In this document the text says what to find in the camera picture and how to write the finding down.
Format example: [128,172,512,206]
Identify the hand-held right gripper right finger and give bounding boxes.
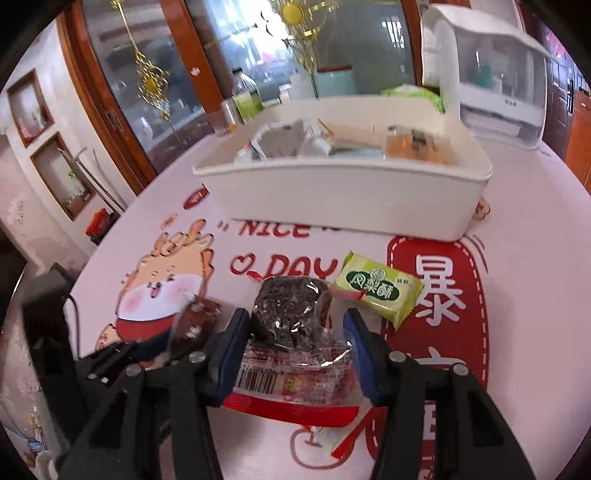
[342,307,536,480]

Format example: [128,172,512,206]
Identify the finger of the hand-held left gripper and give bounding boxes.
[78,335,174,379]

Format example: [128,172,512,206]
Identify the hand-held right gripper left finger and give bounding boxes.
[58,307,252,480]

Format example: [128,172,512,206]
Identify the brown snack packet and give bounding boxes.
[168,295,225,365]

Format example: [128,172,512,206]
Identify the dark snack bag red label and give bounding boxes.
[224,275,365,428]

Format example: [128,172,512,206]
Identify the white plastic tray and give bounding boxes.
[191,95,494,243]

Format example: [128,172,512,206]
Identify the green snack packet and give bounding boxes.
[333,250,424,332]

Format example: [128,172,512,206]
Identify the red dustpan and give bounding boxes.
[85,208,121,243]

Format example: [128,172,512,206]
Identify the silver white snack packet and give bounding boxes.
[249,119,315,160]

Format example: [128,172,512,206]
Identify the silver drink can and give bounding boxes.
[221,98,241,127]

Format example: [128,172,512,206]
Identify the glass bottle with green label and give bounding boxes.
[232,68,264,121]

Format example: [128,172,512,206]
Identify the green tissue pack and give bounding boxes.
[381,84,445,114]

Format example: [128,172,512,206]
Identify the mint container with brown lid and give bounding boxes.
[314,66,358,97]

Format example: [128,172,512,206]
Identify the wooden framed glass door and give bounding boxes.
[58,0,426,195]

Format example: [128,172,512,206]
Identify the clear white storage cabinet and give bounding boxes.
[450,23,552,148]

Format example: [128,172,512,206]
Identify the wooden cabinet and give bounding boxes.
[566,88,591,185]

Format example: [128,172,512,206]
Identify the dark brown entrance door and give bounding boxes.
[545,32,578,139]

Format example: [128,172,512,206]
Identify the white quilted cloth cover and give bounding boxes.
[421,4,552,93]

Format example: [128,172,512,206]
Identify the large wall niche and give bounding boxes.
[30,131,95,220]

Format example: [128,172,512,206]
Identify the broom handles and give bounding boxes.
[58,148,125,213]

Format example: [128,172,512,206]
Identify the small wall niche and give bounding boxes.
[7,69,54,148]

